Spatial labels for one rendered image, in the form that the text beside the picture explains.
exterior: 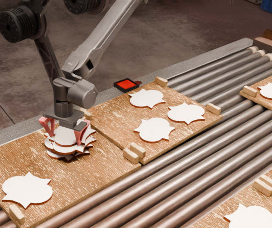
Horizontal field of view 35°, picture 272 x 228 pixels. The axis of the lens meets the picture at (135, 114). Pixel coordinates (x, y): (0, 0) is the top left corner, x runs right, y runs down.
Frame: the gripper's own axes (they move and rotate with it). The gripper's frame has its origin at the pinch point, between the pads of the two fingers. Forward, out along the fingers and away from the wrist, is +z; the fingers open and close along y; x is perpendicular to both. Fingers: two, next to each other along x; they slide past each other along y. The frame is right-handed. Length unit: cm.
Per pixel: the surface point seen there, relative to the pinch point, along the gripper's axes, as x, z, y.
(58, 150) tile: -4.8, 1.5, 0.5
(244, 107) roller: 59, 8, 45
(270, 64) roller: 103, 6, 49
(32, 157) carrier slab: -5.9, 6.3, -8.5
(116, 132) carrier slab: 17.9, 5.9, 9.0
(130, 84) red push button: 52, 6, -1
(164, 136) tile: 21.7, 4.9, 24.8
